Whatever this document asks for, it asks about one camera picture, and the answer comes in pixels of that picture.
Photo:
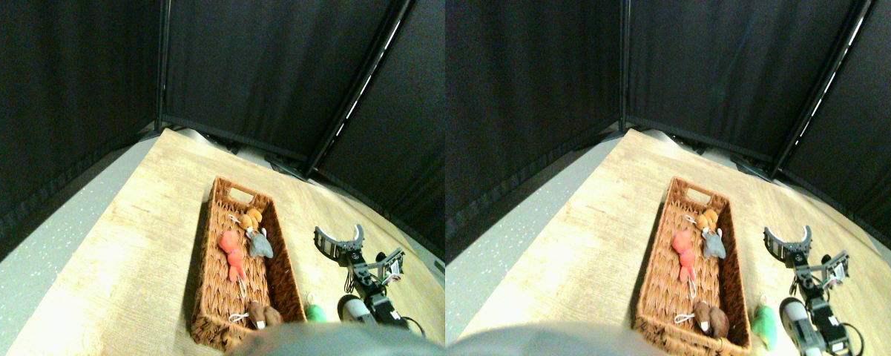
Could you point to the orange mouse toy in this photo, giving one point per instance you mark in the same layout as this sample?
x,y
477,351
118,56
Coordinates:
x,y
251,219
707,219

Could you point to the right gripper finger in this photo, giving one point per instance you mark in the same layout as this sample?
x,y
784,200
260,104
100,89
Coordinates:
x,y
776,248
359,239
326,246
809,239

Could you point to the brown mouse toy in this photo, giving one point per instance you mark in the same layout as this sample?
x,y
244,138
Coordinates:
x,y
267,316
714,320

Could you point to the black bracket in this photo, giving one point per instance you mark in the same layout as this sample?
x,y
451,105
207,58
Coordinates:
x,y
392,261

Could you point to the black curtain stand pole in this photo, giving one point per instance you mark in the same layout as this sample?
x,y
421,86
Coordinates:
x,y
625,67
818,89
163,67
353,89

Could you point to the green mouse toy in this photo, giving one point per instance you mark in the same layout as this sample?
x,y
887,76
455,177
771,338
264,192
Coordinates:
x,y
764,326
316,313

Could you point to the black curtain stand foot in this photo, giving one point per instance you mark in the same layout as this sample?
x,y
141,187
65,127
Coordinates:
x,y
285,167
438,268
751,169

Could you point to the brown wicker basket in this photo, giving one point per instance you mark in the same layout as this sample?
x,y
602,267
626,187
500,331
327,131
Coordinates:
x,y
668,297
226,297

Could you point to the red mouse toy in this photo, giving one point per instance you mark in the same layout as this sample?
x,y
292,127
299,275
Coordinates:
x,y
230,243
682,243

